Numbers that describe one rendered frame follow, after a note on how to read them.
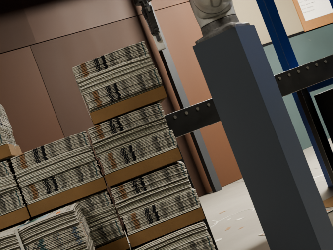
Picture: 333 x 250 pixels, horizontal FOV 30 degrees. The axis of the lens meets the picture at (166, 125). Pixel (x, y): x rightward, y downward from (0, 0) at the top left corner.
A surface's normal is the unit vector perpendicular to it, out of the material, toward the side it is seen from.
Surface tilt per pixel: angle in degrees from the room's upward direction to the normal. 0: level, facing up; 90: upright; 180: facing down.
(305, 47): 90
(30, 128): 90
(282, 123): 90
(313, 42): 90
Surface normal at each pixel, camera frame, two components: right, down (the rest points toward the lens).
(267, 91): 0.79, -0.32
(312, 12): 0.40, -0.17
